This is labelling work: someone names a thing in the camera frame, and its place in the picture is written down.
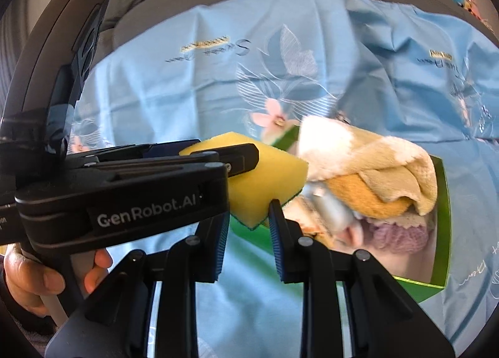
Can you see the person's left hand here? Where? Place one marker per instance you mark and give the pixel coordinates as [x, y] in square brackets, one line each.
[35, 284]

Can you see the yellow cookie plush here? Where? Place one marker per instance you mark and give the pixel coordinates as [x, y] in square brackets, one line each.
[362, 194]

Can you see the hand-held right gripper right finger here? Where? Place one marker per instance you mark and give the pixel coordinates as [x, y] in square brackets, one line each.
[277, 245]

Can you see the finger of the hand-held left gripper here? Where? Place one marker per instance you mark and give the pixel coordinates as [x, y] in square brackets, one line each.
[167, 148]
[237, 159]

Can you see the light blue plush toy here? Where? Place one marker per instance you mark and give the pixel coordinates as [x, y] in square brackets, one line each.
[339, 213]

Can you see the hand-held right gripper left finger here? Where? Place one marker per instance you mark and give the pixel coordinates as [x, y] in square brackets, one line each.
[219, 249]

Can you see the light blue floral bedsheet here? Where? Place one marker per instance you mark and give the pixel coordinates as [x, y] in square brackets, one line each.
[175, 89]

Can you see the purple fleece cloth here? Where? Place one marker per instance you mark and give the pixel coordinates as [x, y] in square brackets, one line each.
[397, 237]

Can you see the yellow sponge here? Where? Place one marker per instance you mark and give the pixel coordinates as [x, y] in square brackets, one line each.
[269, 182]

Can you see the cream towel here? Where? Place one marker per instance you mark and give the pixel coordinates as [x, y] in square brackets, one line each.
[390, 163]

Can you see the green cardboard box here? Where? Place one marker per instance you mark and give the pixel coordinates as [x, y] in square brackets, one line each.
[440, 233]

